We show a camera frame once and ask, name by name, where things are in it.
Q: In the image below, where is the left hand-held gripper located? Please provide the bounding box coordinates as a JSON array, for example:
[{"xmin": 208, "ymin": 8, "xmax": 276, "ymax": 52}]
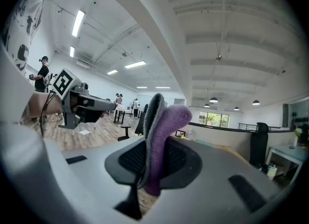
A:
[{"xmin": 52, "ymin": 68, "xmax": 116, "ymax": 130}]

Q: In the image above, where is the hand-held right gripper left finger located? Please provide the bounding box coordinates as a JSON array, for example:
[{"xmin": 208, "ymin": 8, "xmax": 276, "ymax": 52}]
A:
[{"xmin": 44, "ymin": 135, "xmax": 148, "ymax": 224}]

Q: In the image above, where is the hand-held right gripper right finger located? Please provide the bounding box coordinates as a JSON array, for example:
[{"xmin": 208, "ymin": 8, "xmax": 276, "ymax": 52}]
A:
[{"xmin": 144, "ymin": 135, "xmax": 289, "ymax": 224}]

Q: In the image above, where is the person's left forearm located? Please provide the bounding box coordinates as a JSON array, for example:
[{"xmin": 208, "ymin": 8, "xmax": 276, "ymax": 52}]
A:
[{"xmin": 20, "ymin": 92, "xmax": 64, "ymax": 124}]

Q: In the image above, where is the white table with black legs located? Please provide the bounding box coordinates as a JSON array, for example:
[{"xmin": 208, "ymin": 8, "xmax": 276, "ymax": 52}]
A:
[{"xmin": 113, "ymin": 108, "xmax": 136, "ymax": 125}]

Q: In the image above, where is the white yellow container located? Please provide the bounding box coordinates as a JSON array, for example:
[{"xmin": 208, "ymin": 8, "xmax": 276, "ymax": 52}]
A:
[{"xmin": 267, "ymin": 164, "xmax": 278, "ymax": 182}]

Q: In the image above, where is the tall black office chair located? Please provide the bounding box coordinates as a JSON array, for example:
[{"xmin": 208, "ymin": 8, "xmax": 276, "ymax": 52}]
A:
[{"xmin": 250, "ymin": 122, "xmax": 269, "ymax": 168}]

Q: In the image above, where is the window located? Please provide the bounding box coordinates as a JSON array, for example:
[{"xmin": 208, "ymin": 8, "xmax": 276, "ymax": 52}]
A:
[{"xmin": 199, "ymin": 111, "xmax": 230, "ymax": 129}]

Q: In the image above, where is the white vase with flowers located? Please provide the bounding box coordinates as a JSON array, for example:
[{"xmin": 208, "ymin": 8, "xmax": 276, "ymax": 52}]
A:
[{"xmin": 293, "ymin": 127, "xmax": 304, "ymax": 148}]

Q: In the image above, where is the white printed shirt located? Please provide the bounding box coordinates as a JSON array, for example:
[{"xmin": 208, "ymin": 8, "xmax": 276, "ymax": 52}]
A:
[{"xmin": 0, "ymin": 0, "xmax": 53, "ymax": 91}]

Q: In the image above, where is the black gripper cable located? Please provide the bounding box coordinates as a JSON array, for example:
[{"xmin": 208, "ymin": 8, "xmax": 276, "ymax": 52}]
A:
[{"xmin": 40, "ymin": 89, "xmax": 56, "ymax": 138}]

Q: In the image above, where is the beige partition with black rail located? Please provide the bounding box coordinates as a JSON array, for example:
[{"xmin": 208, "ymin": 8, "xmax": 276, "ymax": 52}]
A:
[{"xmin": 169, "ymin": 121, "xmax": 293, "ymax": 163}]

